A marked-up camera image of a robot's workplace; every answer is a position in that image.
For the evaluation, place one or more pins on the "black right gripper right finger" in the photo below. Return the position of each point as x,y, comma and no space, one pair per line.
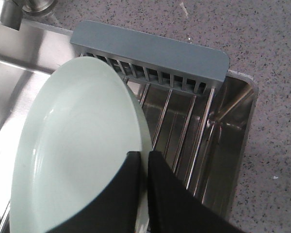
172,208

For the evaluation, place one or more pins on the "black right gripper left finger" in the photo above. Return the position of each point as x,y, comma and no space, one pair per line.
114,210

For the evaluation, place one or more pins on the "light green round plate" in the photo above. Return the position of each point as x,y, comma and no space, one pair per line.
76,136

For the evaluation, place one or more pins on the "grey dish drying rack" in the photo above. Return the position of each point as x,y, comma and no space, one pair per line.
177,84

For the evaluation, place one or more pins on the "stainless steel sink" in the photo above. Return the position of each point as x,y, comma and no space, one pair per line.
29,56

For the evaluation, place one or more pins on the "steel kitchen faucet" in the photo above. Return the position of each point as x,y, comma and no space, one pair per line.
11,11

